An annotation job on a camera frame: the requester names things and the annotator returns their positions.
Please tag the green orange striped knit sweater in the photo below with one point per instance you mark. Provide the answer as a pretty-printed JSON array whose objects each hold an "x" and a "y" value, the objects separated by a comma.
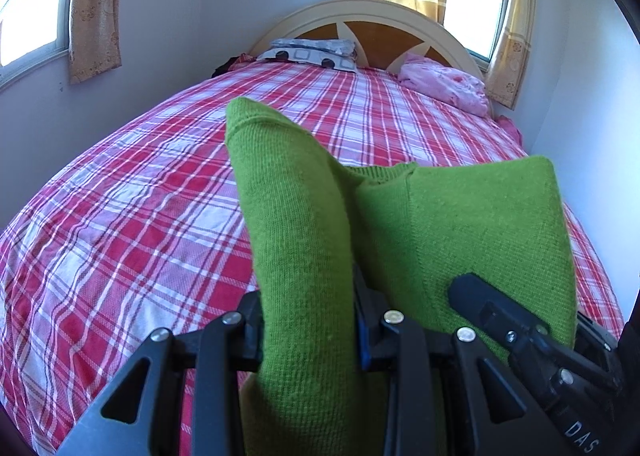
[{"x": 409, "y": 230}]

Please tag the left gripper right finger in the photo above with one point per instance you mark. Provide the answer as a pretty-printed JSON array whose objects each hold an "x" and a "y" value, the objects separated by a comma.
[{"x": 445, "y": 394}]

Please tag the side window yellow curtain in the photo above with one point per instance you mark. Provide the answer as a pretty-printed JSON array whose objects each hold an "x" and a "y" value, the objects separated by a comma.
[{"x": 93, "y": 39}]

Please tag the grey car print pillow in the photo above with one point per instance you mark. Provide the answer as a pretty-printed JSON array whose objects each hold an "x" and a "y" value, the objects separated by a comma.
[{"x": 337, "y": 54}]

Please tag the pink pillow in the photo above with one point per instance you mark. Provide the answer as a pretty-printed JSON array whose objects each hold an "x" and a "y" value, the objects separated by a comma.
[{"x": 445, "y": 84}]

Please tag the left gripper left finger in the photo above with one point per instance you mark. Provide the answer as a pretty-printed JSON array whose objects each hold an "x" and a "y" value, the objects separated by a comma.
[{"x": 140, "y": 411}]

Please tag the cream wooden headboard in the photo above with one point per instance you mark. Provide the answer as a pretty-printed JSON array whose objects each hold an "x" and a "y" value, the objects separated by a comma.
[{"x": 383, "y": 33}]

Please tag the yellow curtain right panel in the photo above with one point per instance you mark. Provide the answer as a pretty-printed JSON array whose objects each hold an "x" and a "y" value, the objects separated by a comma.
[{"x": 507, "y": 68}]

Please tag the pink cloth by wall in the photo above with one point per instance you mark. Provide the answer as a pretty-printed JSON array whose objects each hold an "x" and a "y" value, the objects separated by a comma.
[{"x": 508, "y": 126}]

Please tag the dark clothing beside bed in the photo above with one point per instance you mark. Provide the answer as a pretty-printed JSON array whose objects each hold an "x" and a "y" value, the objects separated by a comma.
[{"x": 232, "y": 64}]

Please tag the red white plaid bed sheet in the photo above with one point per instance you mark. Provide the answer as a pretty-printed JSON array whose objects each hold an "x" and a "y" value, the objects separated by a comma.
[{"x": 145, "y": 229}]

